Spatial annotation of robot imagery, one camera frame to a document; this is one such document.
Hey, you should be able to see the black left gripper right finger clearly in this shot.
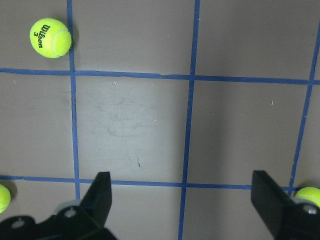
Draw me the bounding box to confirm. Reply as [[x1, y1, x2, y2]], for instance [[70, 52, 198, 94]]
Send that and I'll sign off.
[[250, 170, 295, 239]]

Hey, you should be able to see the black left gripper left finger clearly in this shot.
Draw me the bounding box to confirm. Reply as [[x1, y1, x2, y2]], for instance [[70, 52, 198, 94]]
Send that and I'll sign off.
[[80, 172, 111, 228]]

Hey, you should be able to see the tennis ball lower left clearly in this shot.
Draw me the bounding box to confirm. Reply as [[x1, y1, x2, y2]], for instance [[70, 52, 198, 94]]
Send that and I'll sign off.
[[0, 184, 11, 213]]

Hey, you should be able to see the tennis ball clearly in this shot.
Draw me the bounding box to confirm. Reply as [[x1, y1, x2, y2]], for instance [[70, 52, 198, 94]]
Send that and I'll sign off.
[[0, 184, 11, 213], [29, 18, 72, 59], [295, 187, 320, 208]]

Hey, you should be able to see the tennis ball centre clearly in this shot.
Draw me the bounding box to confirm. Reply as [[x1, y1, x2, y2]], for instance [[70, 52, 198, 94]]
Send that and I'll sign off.
[[29, 18, 72, 59]]

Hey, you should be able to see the tennis ball lower right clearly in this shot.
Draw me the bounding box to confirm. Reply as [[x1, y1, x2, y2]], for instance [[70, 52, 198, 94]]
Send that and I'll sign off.
[[295, 187, 320, 208]]

